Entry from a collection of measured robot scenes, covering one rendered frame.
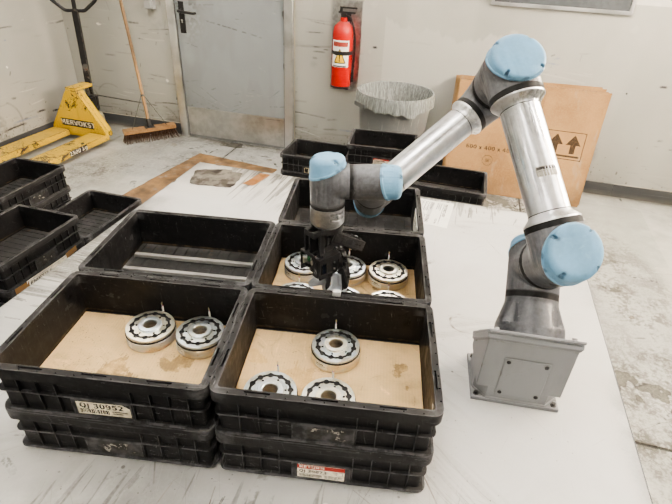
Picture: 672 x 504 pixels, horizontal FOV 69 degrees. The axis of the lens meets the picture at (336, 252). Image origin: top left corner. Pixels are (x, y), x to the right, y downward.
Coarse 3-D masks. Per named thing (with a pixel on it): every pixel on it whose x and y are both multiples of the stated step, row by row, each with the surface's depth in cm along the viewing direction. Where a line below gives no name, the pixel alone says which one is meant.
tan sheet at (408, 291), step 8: (280, 264) 133; (280, 272) 130; (408, 272) 133; (280, 280) 127; (288, 280) 127; (408, 280) 129; (320, 288) 125; (352, 288) 125; (360, 288) 125; (368, 288) 126; (376, 288) 126; (408, 288) 126; (408, 296) 124
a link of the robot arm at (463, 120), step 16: (464, 96) 117; (464, 112) 116; (480, 112) 115; (432, 128) 116; (448, 128) 115; (464, 128) 116; (480, 128) 117; (416, 144) 115; (432, 144) 114; (448, 144) 115; (400, 160) 114; (416, 160) 113; (432, 160) 115; (416, 176) 115; (368, 208) 110
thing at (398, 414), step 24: (264, 288) 107; (240, 312) 100; (432, 312) 103; (432, 336) 97; (432, 360) 91; (216, 384) 84; (288, 408) 82; (312, 408) 82; (336, 408) 81; (360, 408) 81; (384, 408) 81; (408, 408) 81
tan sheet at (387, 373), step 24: (264, 336) 109; (288, 336) 109; (312, 336) 109; (264, 360) 102; (288, 360) 103; (360, 360) 104; (384, 360) 104; (408, 360) 104; (240, 384) 97; (360, 384) 98; (384, 384) 98; (408, 384) 99
